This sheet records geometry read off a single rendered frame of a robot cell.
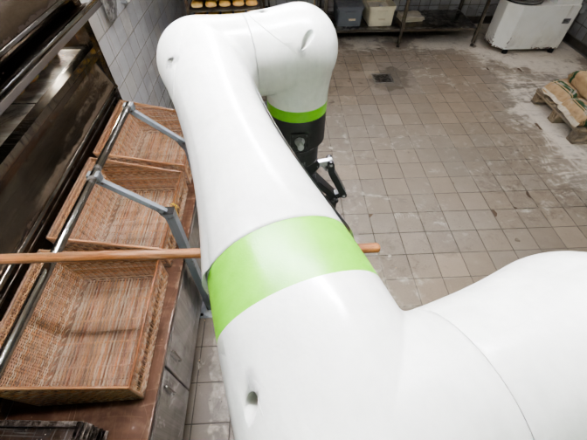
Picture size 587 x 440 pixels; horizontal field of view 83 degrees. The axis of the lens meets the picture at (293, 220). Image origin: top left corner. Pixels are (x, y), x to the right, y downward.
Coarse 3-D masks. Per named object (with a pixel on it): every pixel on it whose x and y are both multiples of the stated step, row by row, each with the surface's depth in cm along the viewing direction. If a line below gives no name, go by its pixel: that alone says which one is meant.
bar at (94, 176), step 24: (120, 120) 146; (144, 120) 161; (96, 168) 126; (120, 192) 131; (72, 216) 110; (168, 216) 142; (48, 264) 98; (192, 264) 171; (24, 312) 89; (0, 360) 81
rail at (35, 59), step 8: (96, 0) 171; (88, 8) 164; (80, 16) 157; (72, 24) 150; (64, 32) 144; (56, 40) 139; (48, 48) 134; (40, 56) 130; (32, 64) 125; (24, 72) 121; (16, 80) 117; (8, 88) 114; (0, 96) 110
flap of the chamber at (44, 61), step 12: (60, 12) 172; (72, 12) 167; (48, 24) 161; (60, 24) 157; (36, 36) 152; (48, 36) 149; (72, 36) 149; (24, 48) 143; (36, 48) 140; (60, 48) 141; (12, 60) 136; (24, 60) 133; (48, 60) 133; (0, 72) 129; (12, 72) 126; (36, 72) 126; (0, 84) 121; (24, 84) 121; (12, 96) 115; (0, 108) 110
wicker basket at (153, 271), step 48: (48, 288) 141; (96, 288) 158; (144, 288) 158; (0, 336) 119; (48, 336) 136; (96, 336) 143; (144, 336) 132; (0, 384) 115; (48, 384) 131; (96, 384) 131; (144, 384) 130
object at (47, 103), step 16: (80, 64) 180; (64, 80) 167; (48, 96) 158; (32, 112) 149; (48, 112) 153; (16, 128) 141; (32, 128) 143; (16, 144) 134; (0, 160) 128; (0, 176) 126
